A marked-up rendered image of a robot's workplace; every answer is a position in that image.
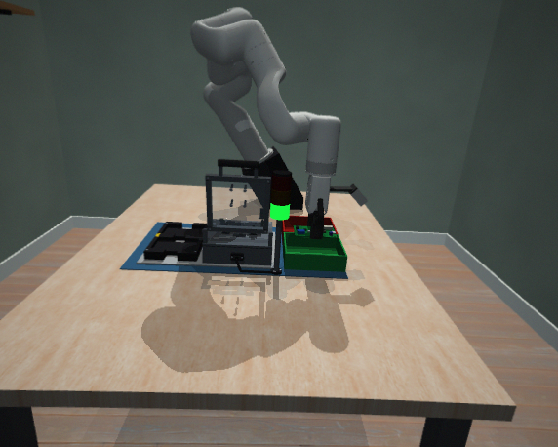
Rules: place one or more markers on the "green circuit board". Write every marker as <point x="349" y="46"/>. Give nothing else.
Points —
<point x="328" y="231"/>

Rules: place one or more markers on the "green bin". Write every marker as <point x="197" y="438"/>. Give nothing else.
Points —
<point x="303" y="253"/>

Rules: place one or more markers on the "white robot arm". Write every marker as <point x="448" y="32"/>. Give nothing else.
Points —
<point x="240" y="43"/>

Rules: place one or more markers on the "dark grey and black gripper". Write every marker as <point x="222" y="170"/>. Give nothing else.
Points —
<point x="317" y="193"/>

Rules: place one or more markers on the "red open-top bin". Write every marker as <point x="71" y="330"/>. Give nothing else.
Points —
<point x="288" y="224"/>

